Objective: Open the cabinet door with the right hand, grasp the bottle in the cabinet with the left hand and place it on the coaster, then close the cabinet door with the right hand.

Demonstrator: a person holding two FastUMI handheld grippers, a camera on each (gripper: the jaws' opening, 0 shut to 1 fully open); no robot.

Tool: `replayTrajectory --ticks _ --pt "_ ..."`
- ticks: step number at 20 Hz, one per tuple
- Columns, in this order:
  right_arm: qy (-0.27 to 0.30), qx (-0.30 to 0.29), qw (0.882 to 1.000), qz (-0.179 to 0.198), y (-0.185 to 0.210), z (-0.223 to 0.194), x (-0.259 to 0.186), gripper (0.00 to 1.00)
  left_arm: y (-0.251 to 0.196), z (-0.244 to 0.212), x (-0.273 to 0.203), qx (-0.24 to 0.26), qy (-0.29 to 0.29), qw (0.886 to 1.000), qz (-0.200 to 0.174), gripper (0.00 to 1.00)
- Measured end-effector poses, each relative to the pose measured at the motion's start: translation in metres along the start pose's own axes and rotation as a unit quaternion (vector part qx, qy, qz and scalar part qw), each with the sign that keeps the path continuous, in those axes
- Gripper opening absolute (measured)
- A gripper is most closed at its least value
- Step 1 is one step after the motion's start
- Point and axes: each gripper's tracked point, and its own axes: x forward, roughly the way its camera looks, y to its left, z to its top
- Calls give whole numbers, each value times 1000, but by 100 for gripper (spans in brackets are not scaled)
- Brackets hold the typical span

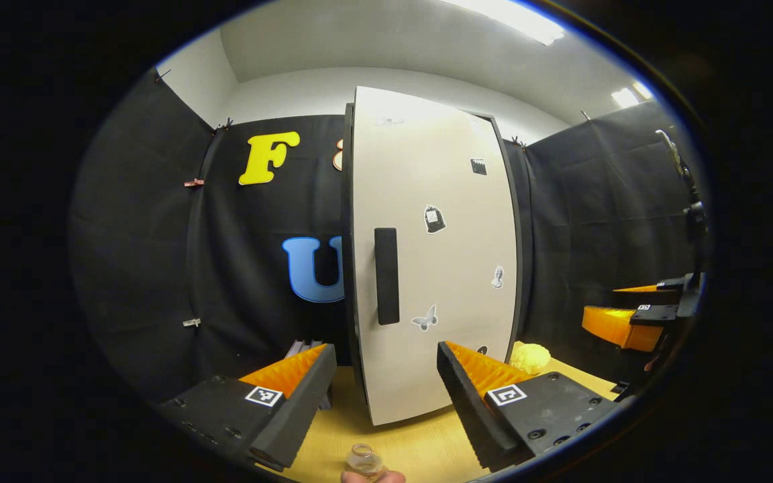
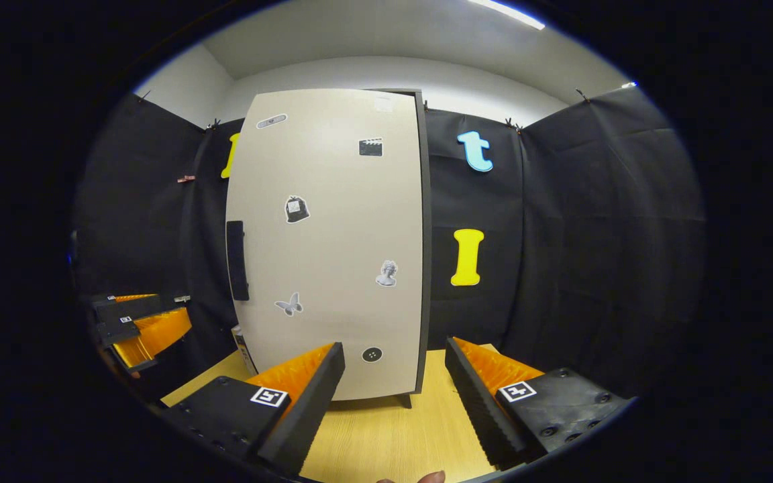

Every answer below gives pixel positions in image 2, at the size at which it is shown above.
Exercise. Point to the beige cabinet door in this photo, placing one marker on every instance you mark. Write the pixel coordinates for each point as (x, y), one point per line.
(333, 235)

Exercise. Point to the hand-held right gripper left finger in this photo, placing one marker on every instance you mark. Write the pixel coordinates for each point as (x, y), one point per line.
(309, 409)

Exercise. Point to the black binder clip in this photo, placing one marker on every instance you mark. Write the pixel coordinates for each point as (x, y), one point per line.
(214, 124)
(512, 125)
(143, 96)
(582, 95)

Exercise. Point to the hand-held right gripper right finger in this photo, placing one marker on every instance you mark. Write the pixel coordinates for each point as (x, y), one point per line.
(477, 409)

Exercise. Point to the long ceiling light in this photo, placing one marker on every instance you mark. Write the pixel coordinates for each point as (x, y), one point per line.
(507, 12)

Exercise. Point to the black backdrop cloth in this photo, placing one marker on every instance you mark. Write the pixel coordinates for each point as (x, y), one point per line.
(594, 235)

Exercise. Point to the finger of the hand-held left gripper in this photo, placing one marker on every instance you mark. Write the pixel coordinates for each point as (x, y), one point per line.
(125, 307)
(151, 332)

